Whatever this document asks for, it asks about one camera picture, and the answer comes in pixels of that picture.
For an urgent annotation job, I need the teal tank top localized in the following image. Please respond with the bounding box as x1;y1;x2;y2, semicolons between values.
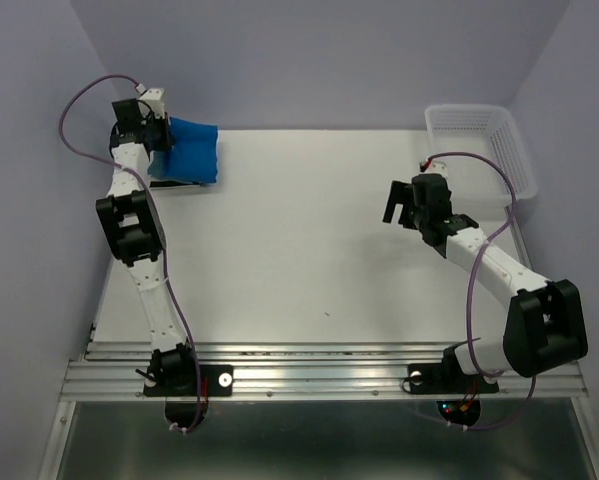
148;157;166;180

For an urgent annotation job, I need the blue tank top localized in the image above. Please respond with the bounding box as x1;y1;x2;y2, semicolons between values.
152;117;218;185

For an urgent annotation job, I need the black white striped tank top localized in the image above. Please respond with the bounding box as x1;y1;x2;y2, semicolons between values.
149;181;201;190

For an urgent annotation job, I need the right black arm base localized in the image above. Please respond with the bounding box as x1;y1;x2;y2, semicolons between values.
401;362;499;427

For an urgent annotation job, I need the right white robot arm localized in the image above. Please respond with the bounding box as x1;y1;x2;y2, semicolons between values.
383;174;589;391

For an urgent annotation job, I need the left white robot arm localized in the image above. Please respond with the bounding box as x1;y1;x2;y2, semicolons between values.
96;89;202;394

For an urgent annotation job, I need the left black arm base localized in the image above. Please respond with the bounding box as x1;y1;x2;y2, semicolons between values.
135;344;234;434

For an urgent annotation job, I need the white plastic basket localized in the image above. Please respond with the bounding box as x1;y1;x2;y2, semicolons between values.
424;104;538;208

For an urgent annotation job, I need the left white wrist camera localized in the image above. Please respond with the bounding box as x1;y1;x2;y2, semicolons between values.
135;84;166;119

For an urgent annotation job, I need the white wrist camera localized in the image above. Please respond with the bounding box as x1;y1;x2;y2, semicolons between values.
135;84;166;119
419;160;449;178

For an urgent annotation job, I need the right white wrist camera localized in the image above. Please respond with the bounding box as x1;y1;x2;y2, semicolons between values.
419;160;449;178

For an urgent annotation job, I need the aluminium mounting rail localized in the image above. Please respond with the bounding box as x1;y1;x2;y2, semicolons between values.
61;341;593;401

